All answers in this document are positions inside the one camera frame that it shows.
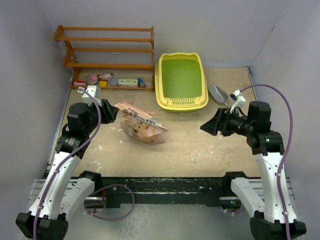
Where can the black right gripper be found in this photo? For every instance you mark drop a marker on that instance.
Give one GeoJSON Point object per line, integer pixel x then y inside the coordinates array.
{"type": "Point", "coordinates": [220, 122]}

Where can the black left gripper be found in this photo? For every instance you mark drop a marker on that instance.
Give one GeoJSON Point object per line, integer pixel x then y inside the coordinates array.
{"type": "Point", "coordinates": [108, 112]}

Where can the grey metal litter scoop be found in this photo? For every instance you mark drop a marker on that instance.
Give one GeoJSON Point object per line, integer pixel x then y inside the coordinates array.
{"type": "Point", "coordinates": [219, 96]}

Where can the pink cat litter bag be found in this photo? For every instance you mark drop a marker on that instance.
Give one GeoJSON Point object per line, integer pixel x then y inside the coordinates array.
{"type": "Point", "coordinates": [137, 129]}

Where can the white bag sealing clip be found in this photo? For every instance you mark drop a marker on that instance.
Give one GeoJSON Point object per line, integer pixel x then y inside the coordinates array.
{"type": "Point", "coordinates": [148, 121]}

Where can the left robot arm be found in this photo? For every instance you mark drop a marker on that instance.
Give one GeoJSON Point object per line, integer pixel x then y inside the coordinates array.
{"type": "Point", "coordinates": [48, 217]}

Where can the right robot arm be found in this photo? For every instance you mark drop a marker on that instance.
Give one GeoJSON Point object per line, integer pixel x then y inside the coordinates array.
{"type": "Point", "coordinates": [272, 217]}

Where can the white rectangular box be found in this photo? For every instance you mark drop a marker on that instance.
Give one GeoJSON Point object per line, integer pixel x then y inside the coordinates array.
{"type": "Point", "coordinates": [130, 83]}

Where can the red white small box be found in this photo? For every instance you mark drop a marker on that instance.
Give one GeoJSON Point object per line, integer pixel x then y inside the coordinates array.
{"type": "Point", "coordinates": [79, 83]}

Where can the yellow green litter box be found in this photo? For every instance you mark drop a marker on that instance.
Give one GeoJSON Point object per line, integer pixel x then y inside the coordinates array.
{"type": "Point", "coordinates": [180, 82]}

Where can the yellow sponge block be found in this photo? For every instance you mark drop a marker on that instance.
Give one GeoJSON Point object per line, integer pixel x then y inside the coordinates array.
{"type": "Point", "coordinates": [103, 84]}

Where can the clear plastic cup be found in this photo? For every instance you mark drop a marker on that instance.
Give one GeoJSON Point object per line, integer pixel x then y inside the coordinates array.
{"type": "Point", "coordinates": [113, 81]}

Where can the pink small package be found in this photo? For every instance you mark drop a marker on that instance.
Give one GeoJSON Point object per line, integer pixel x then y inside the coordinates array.
{"type": "Point", "coordinates": [94, 78]}

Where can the blue grey bottle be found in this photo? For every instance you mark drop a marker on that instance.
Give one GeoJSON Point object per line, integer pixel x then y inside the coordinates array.
{"type": "Point", "coordinates": [141, 83]}

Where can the wooden shelf rack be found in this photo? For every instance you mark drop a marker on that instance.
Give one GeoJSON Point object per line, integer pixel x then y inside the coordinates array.
{"type": "Point", "coordinates": [70, 60]}

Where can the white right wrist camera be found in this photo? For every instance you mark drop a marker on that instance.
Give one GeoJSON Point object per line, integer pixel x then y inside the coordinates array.
{"type": "Point", "coordinates": [238, 100]}

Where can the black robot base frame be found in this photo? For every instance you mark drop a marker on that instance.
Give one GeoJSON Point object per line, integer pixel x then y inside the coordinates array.
{"type": "Point", "coordinates": [170, 190]}

